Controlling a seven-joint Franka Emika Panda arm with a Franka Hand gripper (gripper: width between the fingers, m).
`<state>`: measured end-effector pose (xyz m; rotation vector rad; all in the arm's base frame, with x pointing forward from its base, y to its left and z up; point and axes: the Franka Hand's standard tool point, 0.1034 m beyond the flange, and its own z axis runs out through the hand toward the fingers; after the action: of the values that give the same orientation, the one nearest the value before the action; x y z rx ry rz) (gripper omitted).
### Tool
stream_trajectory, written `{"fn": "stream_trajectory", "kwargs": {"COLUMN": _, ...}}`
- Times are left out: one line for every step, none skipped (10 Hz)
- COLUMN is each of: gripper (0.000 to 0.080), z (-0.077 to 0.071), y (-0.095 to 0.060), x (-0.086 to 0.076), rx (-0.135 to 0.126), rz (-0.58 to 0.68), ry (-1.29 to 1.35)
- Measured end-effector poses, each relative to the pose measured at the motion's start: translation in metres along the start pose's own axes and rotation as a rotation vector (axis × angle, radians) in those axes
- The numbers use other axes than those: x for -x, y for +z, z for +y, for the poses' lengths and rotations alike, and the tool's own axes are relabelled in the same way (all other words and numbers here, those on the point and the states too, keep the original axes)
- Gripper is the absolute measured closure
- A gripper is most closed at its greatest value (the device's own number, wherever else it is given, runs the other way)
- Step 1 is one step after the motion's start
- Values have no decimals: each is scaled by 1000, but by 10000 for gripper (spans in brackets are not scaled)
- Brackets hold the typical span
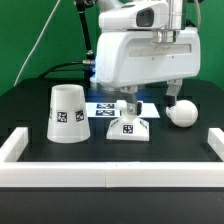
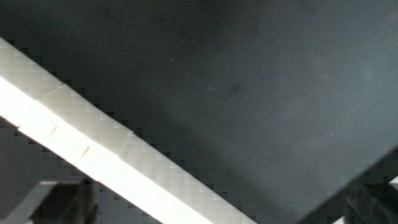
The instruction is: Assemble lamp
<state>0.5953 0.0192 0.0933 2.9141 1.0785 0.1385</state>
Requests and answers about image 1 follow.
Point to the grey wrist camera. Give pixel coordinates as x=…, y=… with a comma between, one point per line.
x=143, y=15

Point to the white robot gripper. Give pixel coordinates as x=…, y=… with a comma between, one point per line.
x=132, y=58

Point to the white table border frame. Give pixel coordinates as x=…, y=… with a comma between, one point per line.
x=14, y=173

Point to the white lamp shade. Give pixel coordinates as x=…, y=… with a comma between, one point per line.
x=68, y=121

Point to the white fiducial marker sheet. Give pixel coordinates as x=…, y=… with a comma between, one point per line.
x=99, y=109

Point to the white lamp bulb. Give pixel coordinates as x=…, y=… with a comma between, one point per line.
x=183, y=114

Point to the white lamp base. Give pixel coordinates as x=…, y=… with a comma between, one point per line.
x=128, y=126

